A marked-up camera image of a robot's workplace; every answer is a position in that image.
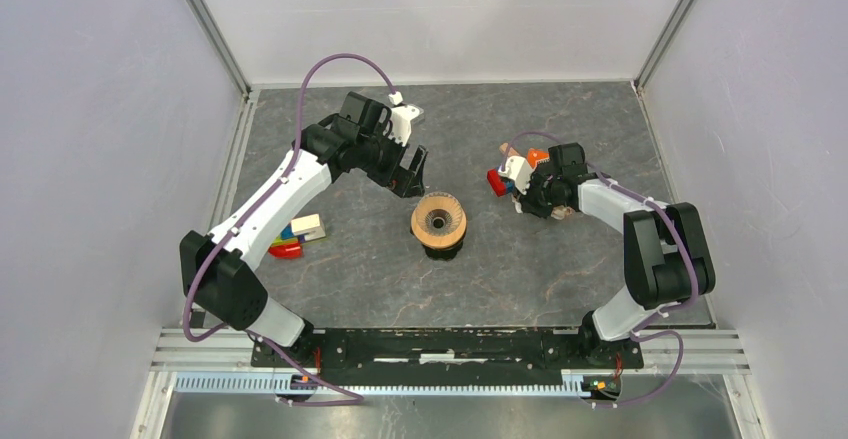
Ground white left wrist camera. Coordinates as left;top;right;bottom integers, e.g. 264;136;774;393
388;91;423;146

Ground paper coffee filters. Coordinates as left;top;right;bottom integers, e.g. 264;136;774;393
550;206;575;221

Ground white wooden block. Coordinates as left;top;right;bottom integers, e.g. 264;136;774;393
290;214;326;240

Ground dark green glass dripper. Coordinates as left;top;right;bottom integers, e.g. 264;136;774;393
409;226;467;261

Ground orange black coffee filter box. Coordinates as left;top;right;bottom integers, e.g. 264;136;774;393
526;148;550;168

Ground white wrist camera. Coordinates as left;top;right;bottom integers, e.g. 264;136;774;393
498;155;534;194
388;91;423;146

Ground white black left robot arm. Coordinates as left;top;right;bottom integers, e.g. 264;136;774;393
179;92;427;367

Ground round wooden dripper stand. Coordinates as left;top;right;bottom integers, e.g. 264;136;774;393
409;192;468;251

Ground clear ribbed glass funnel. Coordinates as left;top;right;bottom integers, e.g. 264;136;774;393
413;192;466;242

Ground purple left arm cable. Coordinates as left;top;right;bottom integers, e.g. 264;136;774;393
182;52;405;407

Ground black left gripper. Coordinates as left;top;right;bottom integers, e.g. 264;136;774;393
357;124;428;199

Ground colourful toy block stack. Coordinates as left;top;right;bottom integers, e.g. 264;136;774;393
268;223;327;259

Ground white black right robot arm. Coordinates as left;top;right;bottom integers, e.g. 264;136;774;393
497;143;716;367

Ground red lego brick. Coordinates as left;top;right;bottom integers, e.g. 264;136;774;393
486;169;506;197

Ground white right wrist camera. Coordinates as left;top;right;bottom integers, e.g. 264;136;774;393
498;155;534;194

